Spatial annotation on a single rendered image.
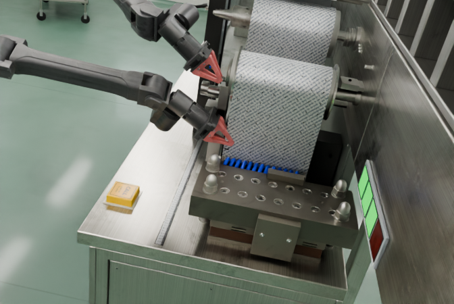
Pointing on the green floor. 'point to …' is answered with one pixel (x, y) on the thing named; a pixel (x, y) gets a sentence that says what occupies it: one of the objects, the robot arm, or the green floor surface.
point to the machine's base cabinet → (178, 284)
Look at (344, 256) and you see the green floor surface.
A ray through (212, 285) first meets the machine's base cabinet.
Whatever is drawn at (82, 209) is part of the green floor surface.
